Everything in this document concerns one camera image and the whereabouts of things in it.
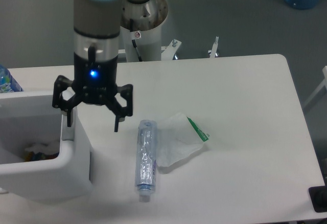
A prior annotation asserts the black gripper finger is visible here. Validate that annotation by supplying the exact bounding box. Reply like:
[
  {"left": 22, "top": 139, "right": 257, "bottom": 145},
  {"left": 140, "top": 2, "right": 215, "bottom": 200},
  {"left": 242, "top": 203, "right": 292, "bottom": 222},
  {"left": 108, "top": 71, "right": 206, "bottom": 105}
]
[
  {"left": 106, "top": 84, "right": 133, "bottom": 132},
  {"left": 52, "top": 75, "right": 82, "bottom": 127}
]

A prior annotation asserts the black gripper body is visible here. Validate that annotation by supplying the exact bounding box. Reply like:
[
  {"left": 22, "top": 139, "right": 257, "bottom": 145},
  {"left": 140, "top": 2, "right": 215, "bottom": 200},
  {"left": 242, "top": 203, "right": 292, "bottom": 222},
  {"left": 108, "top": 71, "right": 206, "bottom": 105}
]
[{"left": 73, "top": 54, "right": 118, "bottom": 105}]

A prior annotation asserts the white push-lid trash can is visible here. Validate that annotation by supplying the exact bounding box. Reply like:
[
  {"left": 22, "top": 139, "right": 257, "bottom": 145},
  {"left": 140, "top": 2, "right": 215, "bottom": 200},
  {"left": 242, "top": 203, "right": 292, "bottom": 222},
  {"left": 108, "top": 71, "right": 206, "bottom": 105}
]
[{"left": 1, "top": 91, "right": 92, "bottom": 200}]

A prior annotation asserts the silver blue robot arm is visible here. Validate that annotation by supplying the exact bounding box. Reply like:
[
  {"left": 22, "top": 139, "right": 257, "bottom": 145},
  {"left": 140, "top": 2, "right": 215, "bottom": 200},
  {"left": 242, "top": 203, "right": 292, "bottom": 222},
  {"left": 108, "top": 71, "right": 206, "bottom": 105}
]
[{"left": 52, "top": 0, "right": 147, "bottom": 127}]

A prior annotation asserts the colourful trash inside can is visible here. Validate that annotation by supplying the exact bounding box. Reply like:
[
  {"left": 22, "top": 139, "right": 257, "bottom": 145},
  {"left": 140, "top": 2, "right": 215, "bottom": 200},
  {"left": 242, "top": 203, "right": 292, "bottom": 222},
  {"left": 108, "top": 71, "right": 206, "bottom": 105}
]
[{"left": 23, "top": 141, "right": 60, "bottom": 162}]

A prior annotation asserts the blue labelled bottle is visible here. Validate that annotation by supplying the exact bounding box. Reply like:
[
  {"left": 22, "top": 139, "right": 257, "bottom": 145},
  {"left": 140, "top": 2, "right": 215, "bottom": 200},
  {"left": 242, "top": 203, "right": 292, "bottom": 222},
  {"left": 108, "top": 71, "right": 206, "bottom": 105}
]
[{"left": 1, "top": 65, "right": 24, "bottom": 93}]

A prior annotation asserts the clear green-edged plastic bag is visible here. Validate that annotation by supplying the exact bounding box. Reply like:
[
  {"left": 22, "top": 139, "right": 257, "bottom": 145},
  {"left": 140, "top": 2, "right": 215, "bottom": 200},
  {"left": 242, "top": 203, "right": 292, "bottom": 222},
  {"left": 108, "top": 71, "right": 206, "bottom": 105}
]
[{"left": 156, "top": 113, "right": 210, "bottom": 168}]

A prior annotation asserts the crushed clear plastic bottle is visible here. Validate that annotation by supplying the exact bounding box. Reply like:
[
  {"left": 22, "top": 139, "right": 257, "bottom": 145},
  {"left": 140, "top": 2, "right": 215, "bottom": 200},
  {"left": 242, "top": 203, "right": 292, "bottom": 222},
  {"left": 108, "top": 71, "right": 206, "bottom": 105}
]
[{"left": 135, "top": 120, "right": 158, "bottom": 203}]

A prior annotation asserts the silver levelling foot bolt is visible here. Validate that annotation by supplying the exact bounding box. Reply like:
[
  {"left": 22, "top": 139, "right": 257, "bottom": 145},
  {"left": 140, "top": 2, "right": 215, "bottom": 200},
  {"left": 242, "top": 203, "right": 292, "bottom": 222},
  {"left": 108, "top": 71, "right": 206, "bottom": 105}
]
[{"left": 208, "top": 36, "right": 220, "bottom": 58}]

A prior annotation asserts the white furniture leg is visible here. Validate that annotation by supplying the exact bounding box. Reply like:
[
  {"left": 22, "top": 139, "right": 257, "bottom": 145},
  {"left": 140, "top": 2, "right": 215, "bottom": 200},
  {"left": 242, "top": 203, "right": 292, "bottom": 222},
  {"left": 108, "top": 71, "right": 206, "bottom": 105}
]
[{"left": 302, "top": 66, "right": 326, "bottom": 114}]

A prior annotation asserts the black device at table edge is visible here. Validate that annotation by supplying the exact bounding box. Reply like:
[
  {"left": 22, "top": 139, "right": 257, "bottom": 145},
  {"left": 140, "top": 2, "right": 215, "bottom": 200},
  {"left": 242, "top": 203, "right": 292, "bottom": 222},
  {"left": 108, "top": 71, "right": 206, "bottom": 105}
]
[{"left": 309, "top": 186, "right": 326, "bottom": 213}]

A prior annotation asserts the white base frame with bolts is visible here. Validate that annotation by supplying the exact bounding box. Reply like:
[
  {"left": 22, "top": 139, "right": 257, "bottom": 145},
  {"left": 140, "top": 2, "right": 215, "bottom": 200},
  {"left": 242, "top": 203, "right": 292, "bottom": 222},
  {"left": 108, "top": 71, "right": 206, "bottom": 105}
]
[{"left": 118, "top": 39, "right": 182, "bottom": 63}]

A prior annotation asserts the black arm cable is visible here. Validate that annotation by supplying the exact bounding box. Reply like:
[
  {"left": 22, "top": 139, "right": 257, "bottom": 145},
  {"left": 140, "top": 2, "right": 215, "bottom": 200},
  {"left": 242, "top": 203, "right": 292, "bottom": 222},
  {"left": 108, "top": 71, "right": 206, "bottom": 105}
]
[{"left": 129, "top": 18, "right": 143, "bottom": 62}]

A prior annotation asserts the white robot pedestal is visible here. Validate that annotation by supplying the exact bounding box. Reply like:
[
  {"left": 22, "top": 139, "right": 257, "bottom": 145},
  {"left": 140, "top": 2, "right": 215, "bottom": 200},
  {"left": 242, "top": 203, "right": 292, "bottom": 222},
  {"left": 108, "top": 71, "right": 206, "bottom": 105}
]
[{"left": 121, "top": 0, "right": 168, "bottom": 62}]

